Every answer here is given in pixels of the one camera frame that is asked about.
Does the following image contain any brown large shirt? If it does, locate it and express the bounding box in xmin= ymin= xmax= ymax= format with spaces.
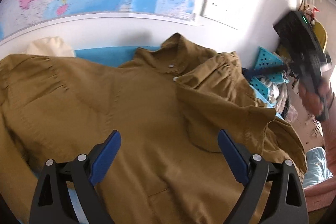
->
xmin=1 ymin=34 xmax=307 ymax=223

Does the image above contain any person's right forearm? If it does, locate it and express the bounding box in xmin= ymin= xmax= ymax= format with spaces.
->
xmin=321 ymin=97 xmax=336 ymax=176

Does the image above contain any person's right hand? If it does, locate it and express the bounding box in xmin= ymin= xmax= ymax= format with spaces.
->
xmin=298 ymin=79 xmax=335 ymax=121

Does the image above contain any blue patterned bed sheet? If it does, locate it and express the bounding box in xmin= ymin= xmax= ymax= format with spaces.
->
xmin=34 ymin=45 xmax=284 ymax=224

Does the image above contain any yellow round table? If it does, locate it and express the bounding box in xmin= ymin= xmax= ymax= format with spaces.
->
xmin=313 ymin=20 xmax=328 ymax=52

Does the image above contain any turquoise perforated storage rack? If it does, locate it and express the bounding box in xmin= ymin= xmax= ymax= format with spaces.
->
xmin=243 ymin=47 xmax=289 ymax=106

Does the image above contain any cream pillow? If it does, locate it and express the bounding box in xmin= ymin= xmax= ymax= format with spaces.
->
xmin=25 ymin=36 xmax=76 ymax=57

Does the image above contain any white wall socket panel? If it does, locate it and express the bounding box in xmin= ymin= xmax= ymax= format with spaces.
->
xmin=200 ymin=0 xmax=238 ymax=29

